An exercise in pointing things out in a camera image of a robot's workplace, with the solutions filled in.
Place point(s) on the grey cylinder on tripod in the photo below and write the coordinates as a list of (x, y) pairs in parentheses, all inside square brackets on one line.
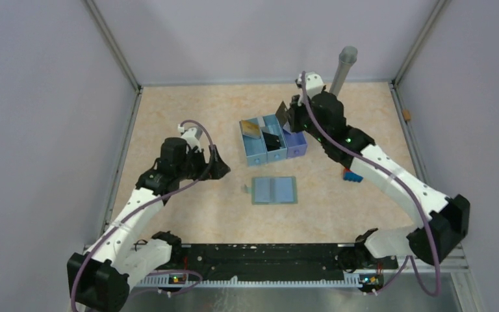
[(347, 58)]

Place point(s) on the small brown wall piece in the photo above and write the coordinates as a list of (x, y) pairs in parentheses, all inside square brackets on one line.
[(406, 115)]

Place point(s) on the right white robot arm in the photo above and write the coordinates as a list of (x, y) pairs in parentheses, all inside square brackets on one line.
[(440, 222)]

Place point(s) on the purple card tray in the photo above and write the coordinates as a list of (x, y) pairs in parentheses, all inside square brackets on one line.
[(296, 144)]

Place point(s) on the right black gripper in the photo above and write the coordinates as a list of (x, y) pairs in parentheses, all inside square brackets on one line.
[(296, 107)]

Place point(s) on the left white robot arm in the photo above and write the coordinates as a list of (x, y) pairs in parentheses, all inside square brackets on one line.
[(103, 276)]

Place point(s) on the green leather card holder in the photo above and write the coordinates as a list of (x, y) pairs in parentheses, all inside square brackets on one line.
[(270, 190)]

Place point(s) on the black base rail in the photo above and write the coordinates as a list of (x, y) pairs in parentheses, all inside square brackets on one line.
[(275, 262)]

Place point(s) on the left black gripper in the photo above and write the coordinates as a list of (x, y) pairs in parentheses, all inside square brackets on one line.
[(205, 166)]

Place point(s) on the middle blue card tray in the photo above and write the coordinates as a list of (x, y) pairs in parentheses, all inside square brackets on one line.
[(270, 124)]

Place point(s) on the coloured toy brick block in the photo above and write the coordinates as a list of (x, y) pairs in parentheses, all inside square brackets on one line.
[(350, 176)]

